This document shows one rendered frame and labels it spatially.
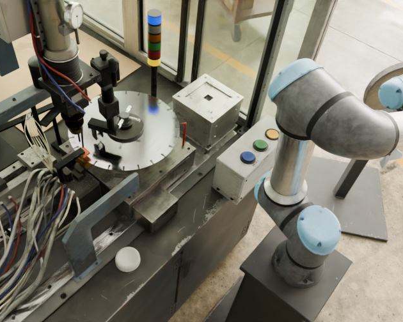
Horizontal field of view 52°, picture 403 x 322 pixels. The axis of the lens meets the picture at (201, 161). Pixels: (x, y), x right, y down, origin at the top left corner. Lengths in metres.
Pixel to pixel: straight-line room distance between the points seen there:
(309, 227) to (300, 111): 0.39
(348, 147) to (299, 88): 0.14
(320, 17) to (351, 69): 2.20
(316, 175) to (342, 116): 1.74
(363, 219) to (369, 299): 0.44
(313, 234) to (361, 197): 1.44
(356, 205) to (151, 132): 1.50
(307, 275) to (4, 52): 0.96
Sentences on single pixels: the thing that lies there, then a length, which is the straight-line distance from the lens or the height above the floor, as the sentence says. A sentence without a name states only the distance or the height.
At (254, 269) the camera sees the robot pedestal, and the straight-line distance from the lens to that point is 1.27.
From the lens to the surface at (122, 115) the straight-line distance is 1.24.
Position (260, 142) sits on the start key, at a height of 0.91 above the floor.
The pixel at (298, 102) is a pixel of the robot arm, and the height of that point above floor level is 1.35.
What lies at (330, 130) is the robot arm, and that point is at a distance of 0.79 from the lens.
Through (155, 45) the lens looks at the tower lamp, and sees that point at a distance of 1.42.
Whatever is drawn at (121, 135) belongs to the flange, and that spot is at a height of 0.96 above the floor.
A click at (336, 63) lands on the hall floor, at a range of 3.42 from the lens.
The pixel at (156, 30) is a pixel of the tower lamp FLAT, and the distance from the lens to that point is 1.39.
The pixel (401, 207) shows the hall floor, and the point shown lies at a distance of 2.63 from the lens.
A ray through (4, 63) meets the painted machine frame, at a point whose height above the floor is 1.25.
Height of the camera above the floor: 1.88
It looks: 50 degrees down
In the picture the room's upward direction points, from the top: 8 degrees clockwise
